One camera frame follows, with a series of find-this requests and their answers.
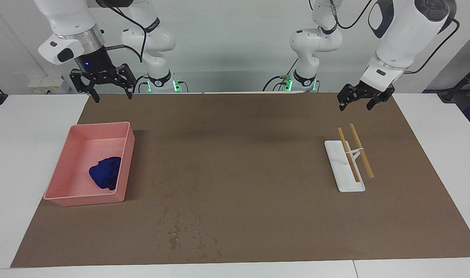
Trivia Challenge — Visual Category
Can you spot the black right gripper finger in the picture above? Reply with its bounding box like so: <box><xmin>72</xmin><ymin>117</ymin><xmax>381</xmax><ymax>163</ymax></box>
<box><xmin>70</xmin><ymin>69</ymin><xmax>100</xmax><ymax>103</ymax></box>
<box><xmin>117</xmin><ymin>63</ymin><xmax>137</xmax><ymax>99</ymax></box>

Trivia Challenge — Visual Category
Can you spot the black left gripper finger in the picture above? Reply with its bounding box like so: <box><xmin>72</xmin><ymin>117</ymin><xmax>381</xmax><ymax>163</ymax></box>
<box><xmin>338</xmin><ymin>84</ymin><xmax>358</xmax><ymax>112</ymax></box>
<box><xmin>366</xmin><ymin>86</ymin><xmax>396</xmax><ymax>112</ymax></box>

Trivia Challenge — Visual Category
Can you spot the blue towel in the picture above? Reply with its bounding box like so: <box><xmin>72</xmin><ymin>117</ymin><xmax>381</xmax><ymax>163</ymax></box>
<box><xmin>89</xmin><ymin>156</ymin><xmax>122</xmax><ymax>190</ymax></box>

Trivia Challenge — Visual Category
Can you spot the white socket box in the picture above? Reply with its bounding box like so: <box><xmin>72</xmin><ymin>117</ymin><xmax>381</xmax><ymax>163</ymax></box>
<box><xmin>28</xmin><ymin>75</ymin><xmax>71</xmax><ymax>94</ymax></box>

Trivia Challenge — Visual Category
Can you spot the wooden rack rod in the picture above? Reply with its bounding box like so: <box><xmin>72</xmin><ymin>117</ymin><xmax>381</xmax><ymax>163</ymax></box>
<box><xmin>349</xmin><ymin>123</ymin><xmax>375</xmax><ymax>179</ymax></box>
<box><xmin>338</xmin><ymin>127</ymin><xmax>361</xmax><ymax>183</ymax></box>

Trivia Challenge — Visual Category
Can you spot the black floor stand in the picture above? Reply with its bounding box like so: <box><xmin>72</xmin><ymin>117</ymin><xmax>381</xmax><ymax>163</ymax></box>
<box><xmin>438</xmin><ymin>62</ymin><xmax>470</xmax><ymax>103</ymax></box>

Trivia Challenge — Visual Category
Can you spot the pink plastic bin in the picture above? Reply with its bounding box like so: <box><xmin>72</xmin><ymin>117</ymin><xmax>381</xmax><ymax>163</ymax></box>
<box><xmin>43</xmin><ymin>121</ymin><xmax>136</xmax><ymax>207</ymax></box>

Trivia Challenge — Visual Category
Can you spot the brown table mat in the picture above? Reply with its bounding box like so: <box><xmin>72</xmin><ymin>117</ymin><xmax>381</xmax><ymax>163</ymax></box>
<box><xmin>10</xmin><ymin>92</ymin><xmax>470</xmax><ymax>268</ymax></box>

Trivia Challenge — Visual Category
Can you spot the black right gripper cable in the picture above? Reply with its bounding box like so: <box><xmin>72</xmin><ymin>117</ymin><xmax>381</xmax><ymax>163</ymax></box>
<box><xmin>100</xmin><ymin>0</ymin><xmax>148</xmax><ymax>64</ymax></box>

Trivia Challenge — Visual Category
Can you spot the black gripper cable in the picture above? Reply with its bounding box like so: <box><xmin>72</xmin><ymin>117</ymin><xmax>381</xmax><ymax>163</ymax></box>
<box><xmin>403</xmin><ymin>17</ymin><xmax>461</xmax><ymax>75</ymax></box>
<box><xmin>100</xmin><ymin>0</ymin><xmax>148</xmax><ymax>64</ymax></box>

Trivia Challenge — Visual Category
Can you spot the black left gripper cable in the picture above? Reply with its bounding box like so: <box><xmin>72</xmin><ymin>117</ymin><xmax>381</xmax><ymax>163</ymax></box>
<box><xmin>403</xmin><ymin>17</ymin><xmax>461</xmax><ymax>75</ymax></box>

